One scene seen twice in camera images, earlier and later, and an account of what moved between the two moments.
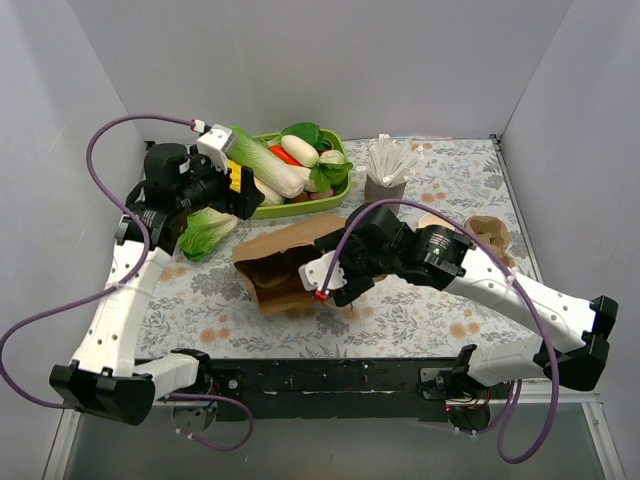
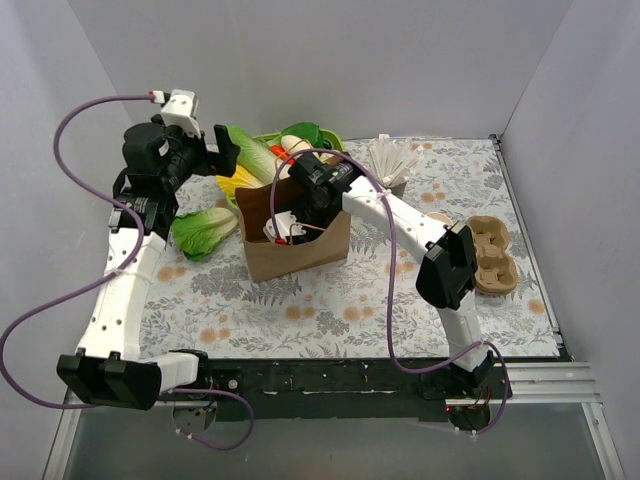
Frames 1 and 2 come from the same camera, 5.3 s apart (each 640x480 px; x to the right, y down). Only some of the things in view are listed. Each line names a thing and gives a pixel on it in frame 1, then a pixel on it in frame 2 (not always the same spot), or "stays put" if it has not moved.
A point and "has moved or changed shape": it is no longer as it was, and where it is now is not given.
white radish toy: x=304 y=153 stays put
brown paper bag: x=272 y=265 has moved or changed shape
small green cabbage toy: x=204 y=227 stays put
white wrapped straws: x=392 y=161 stays put
